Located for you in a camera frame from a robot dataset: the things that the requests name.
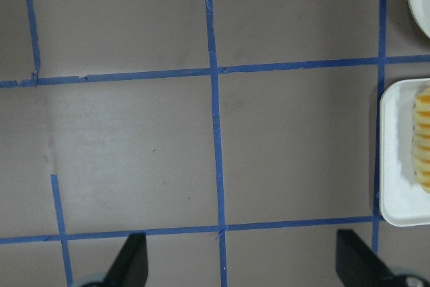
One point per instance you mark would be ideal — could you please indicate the white rectangular tray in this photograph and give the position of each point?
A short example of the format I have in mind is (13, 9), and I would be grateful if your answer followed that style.
(403, 202)

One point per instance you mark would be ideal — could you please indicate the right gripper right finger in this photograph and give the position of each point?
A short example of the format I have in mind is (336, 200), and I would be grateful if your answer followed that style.
(357, 265)

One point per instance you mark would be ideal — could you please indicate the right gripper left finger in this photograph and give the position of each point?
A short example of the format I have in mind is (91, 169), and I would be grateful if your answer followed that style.
(130, 267)

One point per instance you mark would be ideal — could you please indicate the sliced yellow bread loaf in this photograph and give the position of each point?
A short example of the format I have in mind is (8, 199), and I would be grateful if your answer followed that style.
(421, 139)

